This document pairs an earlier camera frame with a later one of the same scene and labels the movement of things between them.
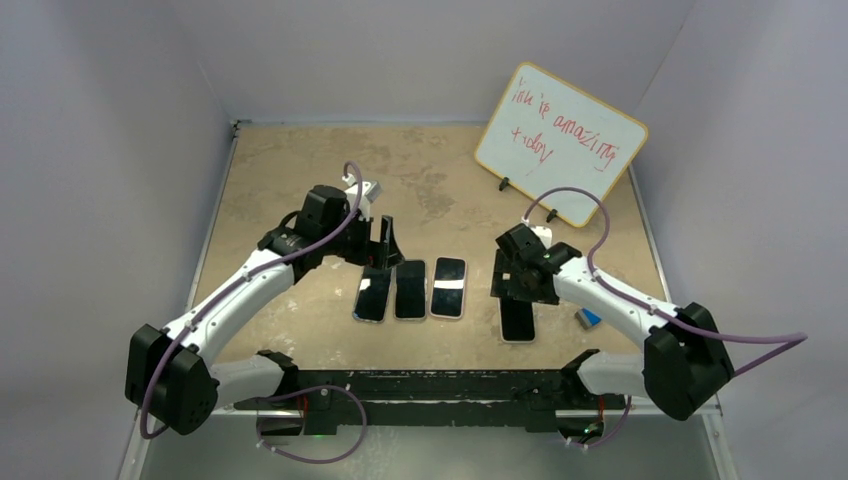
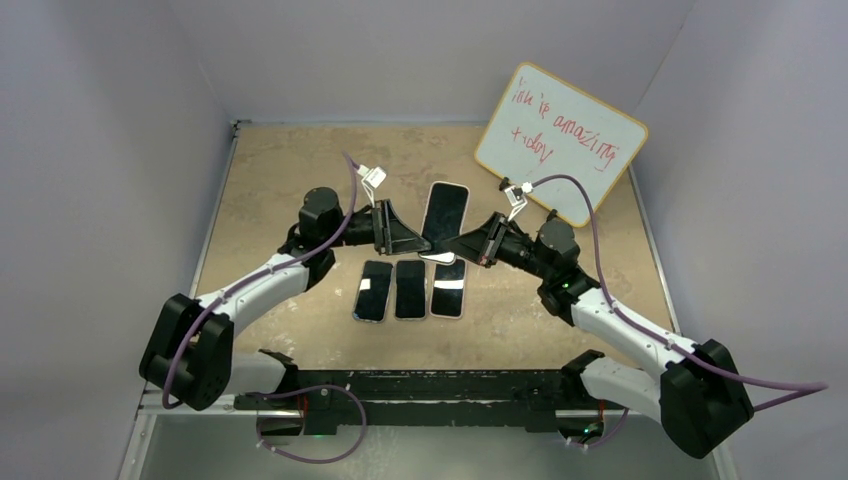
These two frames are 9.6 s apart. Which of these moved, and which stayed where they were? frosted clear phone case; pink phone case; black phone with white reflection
Moved: frosted clear phone case
Stayed: pink phone case; black phone with white reflection
